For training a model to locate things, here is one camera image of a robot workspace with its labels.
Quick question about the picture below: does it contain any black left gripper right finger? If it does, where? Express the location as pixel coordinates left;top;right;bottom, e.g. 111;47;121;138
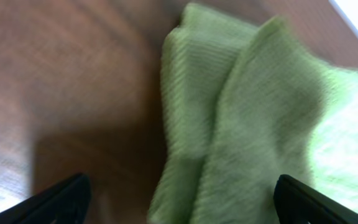
273;174;358;224

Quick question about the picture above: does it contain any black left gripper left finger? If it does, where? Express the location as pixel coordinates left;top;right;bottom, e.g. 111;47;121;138
0;173;91;224

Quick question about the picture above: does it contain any green microfiber cloth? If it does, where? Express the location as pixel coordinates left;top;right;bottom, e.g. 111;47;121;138
148;3;358;223

